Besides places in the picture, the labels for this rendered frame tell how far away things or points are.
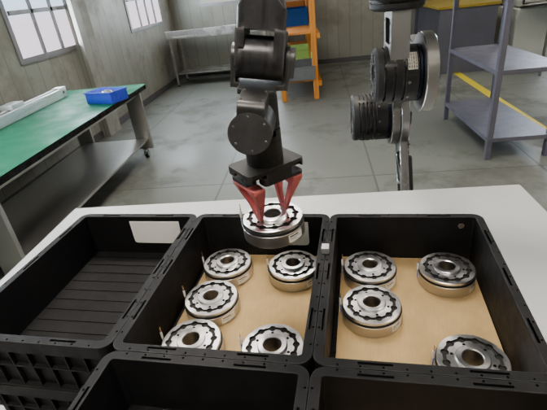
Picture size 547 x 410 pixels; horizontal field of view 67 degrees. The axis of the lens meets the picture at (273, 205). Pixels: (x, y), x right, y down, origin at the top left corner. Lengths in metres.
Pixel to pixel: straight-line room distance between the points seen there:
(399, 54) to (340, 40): 6.89
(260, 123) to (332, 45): 7.50
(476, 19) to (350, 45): 2.32
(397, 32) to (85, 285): 0.94
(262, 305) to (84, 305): 0.38
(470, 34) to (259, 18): 6.13
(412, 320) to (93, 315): 0.62
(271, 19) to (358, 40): 7.47
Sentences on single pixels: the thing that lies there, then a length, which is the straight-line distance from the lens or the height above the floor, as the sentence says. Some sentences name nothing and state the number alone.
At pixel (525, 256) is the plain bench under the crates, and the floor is 0.70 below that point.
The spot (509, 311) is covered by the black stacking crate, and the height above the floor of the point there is 0.90.
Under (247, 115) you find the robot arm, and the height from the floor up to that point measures 1.24.
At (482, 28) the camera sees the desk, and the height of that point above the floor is 0.55.
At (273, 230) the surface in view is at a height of 1.03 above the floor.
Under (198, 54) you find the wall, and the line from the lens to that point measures 8.29.
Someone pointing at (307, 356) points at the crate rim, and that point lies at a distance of 0.59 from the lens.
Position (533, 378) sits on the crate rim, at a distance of 0.62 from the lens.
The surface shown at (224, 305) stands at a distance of 0.80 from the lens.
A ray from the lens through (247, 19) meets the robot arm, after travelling 0.57.
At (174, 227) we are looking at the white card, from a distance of 0.99.
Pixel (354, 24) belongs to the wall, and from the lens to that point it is 8.00.
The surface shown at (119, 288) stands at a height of 0.83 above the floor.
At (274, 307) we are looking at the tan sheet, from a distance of 0.82.
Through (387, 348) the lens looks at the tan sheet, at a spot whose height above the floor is 0.83.
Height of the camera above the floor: 1.37
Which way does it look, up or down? 28 degrees down
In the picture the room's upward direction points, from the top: 7 degrees counter-clockwise
